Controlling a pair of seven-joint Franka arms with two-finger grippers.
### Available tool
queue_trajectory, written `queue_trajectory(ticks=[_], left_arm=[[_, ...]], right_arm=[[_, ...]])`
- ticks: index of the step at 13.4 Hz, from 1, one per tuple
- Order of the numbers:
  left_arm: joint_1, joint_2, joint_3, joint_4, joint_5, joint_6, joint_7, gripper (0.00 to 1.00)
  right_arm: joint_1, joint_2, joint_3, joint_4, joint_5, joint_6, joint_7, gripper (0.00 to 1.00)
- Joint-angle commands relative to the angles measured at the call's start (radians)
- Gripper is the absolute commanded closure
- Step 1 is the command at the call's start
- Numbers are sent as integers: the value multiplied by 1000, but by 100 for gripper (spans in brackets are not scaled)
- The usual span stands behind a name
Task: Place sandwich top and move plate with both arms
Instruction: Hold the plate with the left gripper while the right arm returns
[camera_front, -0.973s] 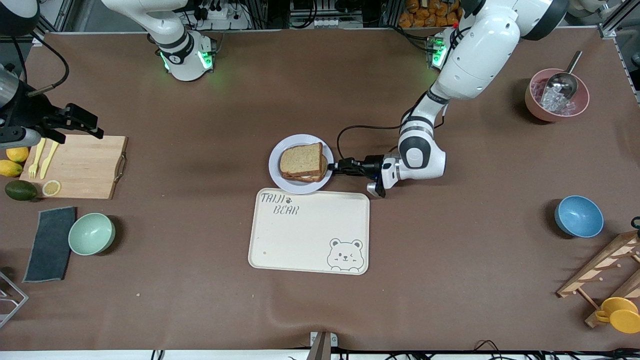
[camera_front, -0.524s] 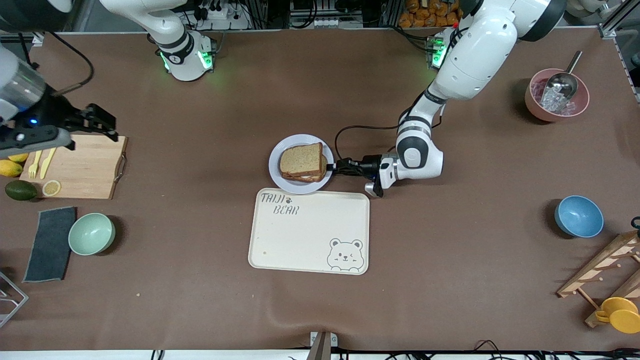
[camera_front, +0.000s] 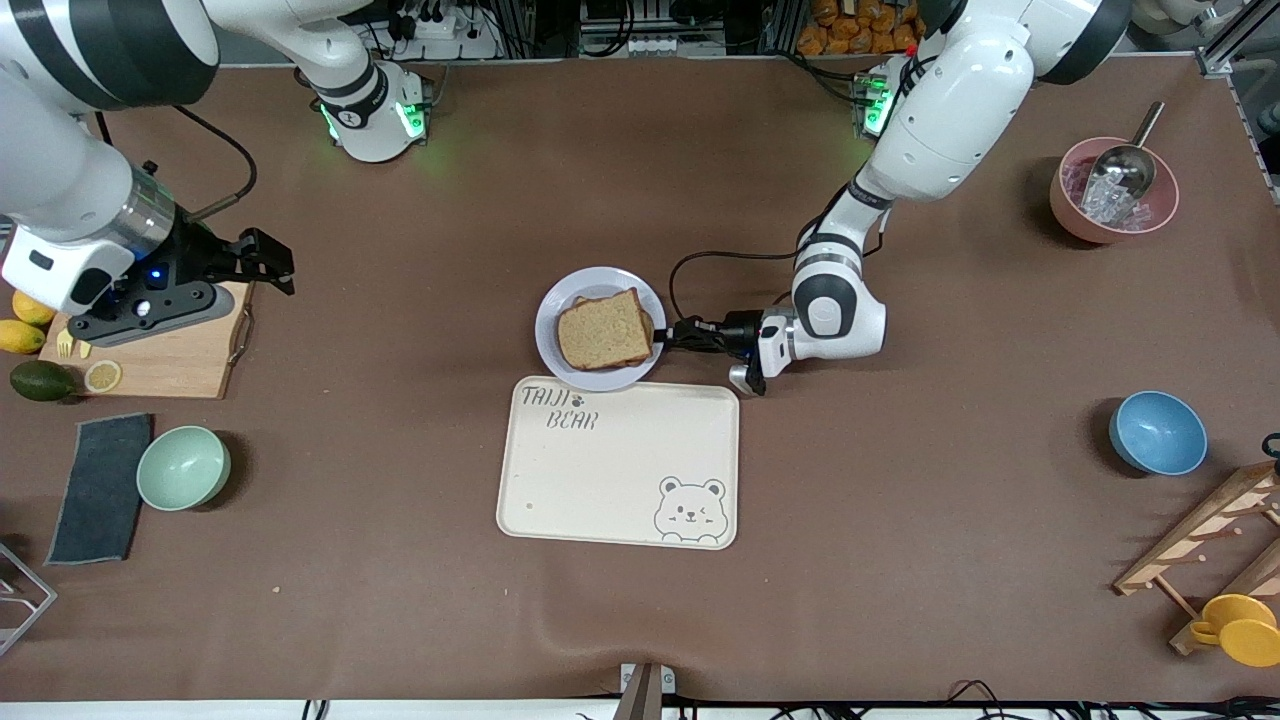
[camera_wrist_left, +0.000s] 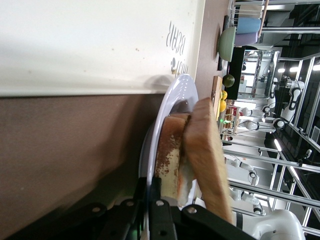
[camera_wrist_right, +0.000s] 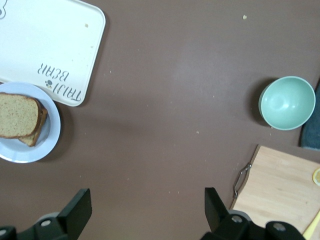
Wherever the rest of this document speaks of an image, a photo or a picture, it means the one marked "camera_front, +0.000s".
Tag wooden cutting board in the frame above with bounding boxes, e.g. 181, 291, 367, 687
38, 280, 257, 400

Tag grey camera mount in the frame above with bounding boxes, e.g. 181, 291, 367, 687
612, 662, 677, 720

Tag metal wire rack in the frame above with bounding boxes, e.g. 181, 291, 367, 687
0, 540, 58, 658

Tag black base cable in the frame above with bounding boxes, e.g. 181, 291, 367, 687
770, 45, 873, 106

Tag white power strip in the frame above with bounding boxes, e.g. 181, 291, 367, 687
385, 0, 501, 61
578, 28, 726, 58

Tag clear ice cubes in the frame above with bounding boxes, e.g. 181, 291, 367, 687
1072, 175, 1153, 228

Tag blue bowl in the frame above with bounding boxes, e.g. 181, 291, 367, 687
1108, 390, 1209, 476

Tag pink bowl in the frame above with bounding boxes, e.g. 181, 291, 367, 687
1049, 136, 1181, 245

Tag green avocado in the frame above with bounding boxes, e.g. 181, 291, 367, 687
10, 360, 77, 403

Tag mint green bowl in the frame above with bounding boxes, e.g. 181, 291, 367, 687
136, 426, 232, 512

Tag plain brown bread slice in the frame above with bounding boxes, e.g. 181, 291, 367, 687
557, 288, 656, 371

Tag wooden peg rack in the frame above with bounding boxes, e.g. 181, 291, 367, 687
1113, 460, 1280, 658

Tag cream tray with bear print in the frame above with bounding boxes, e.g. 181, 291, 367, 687
496, 376, 741, 551

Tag dark grey cloth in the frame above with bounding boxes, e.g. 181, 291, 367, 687
46, 412, 154, 566

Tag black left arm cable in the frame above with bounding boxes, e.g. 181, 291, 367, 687
668, 248, 801, 331

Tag aluminium frame profile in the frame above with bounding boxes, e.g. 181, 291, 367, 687
1195, 0, 1280, 79

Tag yellow cup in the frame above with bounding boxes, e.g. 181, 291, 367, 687
1190, 594, 1280, 668

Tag orange pastries pile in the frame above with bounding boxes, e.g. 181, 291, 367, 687
797, 0, 921, 56

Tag round white plate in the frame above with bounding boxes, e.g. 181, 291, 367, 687
534, 266, 668, 393

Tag metal scoop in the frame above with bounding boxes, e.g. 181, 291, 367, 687
1080, 100, 1167, 206

